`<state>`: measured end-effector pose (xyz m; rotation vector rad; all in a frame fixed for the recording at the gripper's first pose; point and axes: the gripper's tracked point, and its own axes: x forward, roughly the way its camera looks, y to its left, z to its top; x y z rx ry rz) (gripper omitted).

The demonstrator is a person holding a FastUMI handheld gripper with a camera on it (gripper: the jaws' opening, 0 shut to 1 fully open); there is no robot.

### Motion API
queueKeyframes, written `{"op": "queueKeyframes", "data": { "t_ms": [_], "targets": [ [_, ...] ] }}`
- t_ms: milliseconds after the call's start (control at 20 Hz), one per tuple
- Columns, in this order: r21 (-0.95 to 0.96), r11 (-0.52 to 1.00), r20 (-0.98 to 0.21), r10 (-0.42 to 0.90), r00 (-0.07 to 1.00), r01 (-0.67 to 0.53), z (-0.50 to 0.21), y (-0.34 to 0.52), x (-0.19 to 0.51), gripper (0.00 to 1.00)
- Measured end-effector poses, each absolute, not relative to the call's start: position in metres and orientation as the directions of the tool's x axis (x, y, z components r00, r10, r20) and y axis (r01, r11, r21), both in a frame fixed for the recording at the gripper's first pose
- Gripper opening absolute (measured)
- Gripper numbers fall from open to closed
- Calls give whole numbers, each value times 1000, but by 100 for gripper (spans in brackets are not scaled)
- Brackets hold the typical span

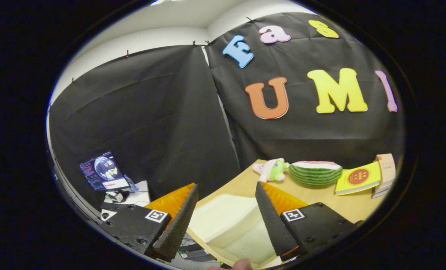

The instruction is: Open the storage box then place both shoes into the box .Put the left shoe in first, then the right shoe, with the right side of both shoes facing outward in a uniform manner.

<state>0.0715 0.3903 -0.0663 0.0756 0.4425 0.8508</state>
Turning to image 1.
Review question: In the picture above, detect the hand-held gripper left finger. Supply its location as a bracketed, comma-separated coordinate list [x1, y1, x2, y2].
[99, 183, 199, 263]

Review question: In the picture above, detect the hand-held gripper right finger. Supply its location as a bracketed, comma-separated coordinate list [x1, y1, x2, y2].
[255, 181, 359, 262]

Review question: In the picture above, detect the cream fabric storage box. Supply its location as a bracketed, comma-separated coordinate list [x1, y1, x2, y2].
[187, 193, 283, 267]

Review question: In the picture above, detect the blue printed box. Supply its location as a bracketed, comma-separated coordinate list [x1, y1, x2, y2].
[79, 151, 130, 192]

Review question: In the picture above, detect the white side table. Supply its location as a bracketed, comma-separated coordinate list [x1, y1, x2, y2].
[101, 181, 151, 222]

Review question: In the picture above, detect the pink and green plush toy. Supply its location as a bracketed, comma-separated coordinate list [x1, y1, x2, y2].
[252, 158, 290, 183]

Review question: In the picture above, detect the watermelon slice plush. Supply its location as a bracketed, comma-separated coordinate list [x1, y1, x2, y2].
[289, 160, 344, 188]

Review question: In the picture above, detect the yellow book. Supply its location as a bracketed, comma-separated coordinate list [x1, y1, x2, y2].
[334, 161, 382, 196]

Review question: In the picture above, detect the white paperback book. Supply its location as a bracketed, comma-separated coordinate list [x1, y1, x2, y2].
[371, 183, 392, 199]

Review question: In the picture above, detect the beige paperback book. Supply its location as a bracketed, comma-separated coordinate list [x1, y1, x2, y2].
[375, 153, 396, 188]

